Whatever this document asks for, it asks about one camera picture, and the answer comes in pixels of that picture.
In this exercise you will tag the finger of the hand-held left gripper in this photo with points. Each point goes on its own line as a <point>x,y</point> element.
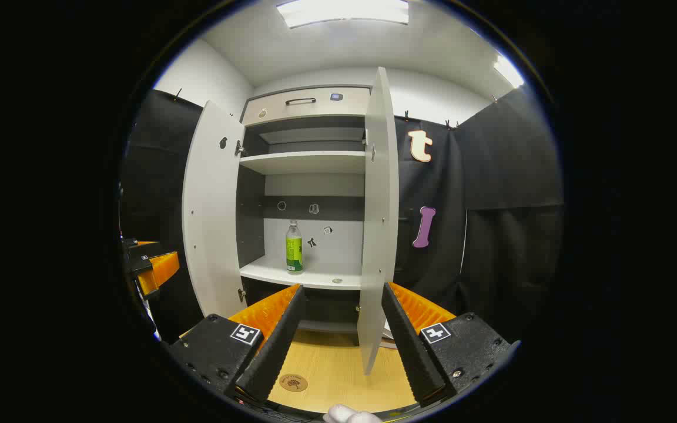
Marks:
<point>162,269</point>

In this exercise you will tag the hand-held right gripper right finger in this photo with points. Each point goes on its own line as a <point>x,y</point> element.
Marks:
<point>412,346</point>

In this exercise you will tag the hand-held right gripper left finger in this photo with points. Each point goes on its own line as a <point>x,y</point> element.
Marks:
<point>274,352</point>

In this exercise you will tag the round brown coaster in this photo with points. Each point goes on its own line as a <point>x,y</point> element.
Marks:
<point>293,382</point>

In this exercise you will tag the green label plastic bottle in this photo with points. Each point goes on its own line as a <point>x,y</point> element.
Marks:
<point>294,252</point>

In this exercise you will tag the metal door hinge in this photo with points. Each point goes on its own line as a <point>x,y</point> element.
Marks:
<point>241,294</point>
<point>240,148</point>

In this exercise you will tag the beige cabinet shelf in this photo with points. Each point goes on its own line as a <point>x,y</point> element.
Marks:
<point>268,270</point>
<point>309,163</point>

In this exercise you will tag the grey and beige cabinet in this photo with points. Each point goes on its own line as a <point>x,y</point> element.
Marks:
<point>315,185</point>

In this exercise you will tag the black backdrop cloth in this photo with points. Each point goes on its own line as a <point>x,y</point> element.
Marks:
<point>491,176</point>

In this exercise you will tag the small ceiling light panel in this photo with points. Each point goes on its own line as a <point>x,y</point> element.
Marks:
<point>509,71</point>

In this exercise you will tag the large ceiling light panel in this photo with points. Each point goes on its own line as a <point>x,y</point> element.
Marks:
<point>344,12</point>

